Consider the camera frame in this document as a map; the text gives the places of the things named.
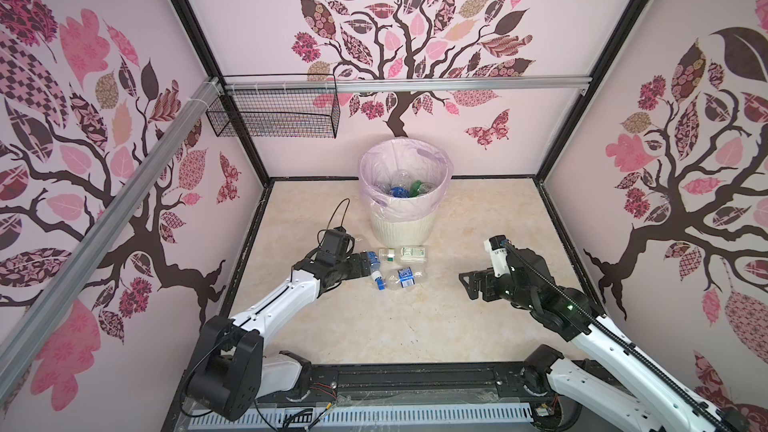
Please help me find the small clear bottle blue label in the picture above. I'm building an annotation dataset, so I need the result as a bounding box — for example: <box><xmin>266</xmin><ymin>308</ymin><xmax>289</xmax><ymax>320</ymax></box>
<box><xmin>386</xmin><ymin>266</ymin><xmax>427</xmax><ymax>289</ymax></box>

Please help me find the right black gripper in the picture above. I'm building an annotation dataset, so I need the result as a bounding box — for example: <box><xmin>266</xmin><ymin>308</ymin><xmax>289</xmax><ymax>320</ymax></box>
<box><xmin>457</xmin><ymin>262</ymin><xmax>535</xmax><ymax>313</ymax></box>

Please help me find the white bin with pink liner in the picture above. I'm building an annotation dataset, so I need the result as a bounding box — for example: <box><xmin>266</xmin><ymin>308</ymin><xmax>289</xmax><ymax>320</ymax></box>
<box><xmin>358</xmin><ymin>138</ymin><xmax>454</xmax><ymax>248</ymax></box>

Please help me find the green bottle yellow cap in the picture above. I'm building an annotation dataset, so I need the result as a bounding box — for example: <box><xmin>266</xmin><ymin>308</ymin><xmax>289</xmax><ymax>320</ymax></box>
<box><xmin>409</xmin><ymin>180</ymin><xmax>431</xmax><ymax>197</ymax></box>

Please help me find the black wire basket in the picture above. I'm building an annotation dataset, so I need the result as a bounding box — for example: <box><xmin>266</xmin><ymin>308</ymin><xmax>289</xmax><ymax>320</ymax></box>
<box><xmin>206</xmin><ymin>72</ymin><xmax>341</xmax><ymax>139</ymax></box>

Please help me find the grey aluminium rail left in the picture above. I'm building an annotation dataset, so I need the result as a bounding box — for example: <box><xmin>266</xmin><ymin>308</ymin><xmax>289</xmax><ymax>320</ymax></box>
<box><xmin>1</xmin><ymin>77</ymin><xmax>221</xmax><ymax>400</ymax></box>

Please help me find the grey aluminium rail back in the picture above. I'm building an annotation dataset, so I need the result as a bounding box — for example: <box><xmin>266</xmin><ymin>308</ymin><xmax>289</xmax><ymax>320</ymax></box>
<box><xmin>225</xmin><ymin>75</ymin><xmax>592</xmax><ymax>93</ymax></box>

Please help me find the black base frame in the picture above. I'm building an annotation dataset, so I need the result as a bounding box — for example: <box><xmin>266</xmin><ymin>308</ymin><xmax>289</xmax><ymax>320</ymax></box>
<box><xmin>160</xmin><ymin>358</ymin><xmax>685</xmax><ymax>432</ymax></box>

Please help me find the clear bottle green white label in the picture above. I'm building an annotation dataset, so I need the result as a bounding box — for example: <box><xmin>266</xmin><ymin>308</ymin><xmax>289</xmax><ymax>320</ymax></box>
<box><xmin>378</xmin><ymin>246</ymin><xmax>427</xmax><ymax>263</ymax></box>

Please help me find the grey aluminium rail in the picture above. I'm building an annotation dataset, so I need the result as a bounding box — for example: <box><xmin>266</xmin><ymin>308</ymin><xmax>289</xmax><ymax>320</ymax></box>
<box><xmin>1</xmin><ymin>77</ymin><xmax>221</xmax><ymax>400</ymax></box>
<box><xmin>225</xmin><ymin>75</ymin><xmax>592</xmax><ymax>93</ymax></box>

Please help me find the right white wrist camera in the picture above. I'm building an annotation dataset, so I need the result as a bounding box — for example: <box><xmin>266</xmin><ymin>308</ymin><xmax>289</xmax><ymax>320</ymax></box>
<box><xmin>484</xmin><ymin>235</ymin><xmax>511</xmax><ymax>278</ymax></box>

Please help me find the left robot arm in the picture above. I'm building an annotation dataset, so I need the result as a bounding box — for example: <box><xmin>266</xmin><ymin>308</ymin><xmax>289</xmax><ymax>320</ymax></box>
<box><xmin>179</xmin><ymin>226</ymin><xmax>373</xmax><ymax>421</ymax></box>

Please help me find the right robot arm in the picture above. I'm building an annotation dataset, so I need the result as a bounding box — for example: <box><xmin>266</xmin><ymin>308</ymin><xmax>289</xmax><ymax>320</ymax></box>
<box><xmin>459</xmin><ymin>236</ymin><xmax>750</xmax><ymax>431</ymax></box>

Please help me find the white slotted cable duct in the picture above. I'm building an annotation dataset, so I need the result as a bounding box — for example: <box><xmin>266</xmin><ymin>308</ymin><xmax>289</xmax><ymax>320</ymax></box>
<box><xmin>187</xmin><ymin>403</ymin><xmax>533</xmax><ymax>431</ymax></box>

